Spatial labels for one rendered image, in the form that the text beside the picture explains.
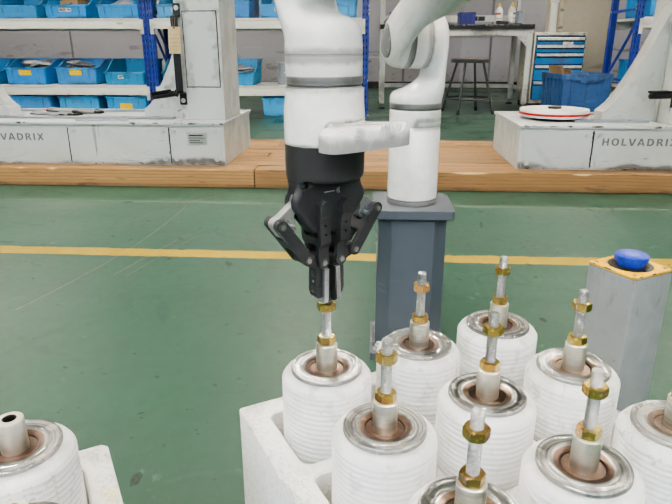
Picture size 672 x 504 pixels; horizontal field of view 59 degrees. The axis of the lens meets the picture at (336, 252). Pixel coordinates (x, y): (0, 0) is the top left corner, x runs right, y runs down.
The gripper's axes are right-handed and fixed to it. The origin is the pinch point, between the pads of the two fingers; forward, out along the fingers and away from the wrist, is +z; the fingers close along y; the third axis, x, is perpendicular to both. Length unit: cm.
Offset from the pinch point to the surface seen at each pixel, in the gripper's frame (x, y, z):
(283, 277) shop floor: -80, -43, 35
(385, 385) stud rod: 12.0, 2.3, 5.3
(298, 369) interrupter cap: -1.2, 2.9, 9.7
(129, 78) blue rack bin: -490, -141, 3
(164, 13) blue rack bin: -467, -169, -48
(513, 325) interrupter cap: 5.4, -24.2, 10.0
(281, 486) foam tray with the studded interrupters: 4.1, 8.6, 18.3
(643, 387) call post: 14.6, -40.8, 20.4
